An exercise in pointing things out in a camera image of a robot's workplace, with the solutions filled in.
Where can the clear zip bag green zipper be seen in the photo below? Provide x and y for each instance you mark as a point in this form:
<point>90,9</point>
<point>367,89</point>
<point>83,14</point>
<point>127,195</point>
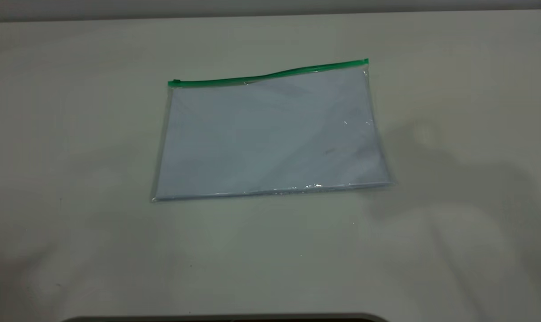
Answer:
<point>270,134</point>

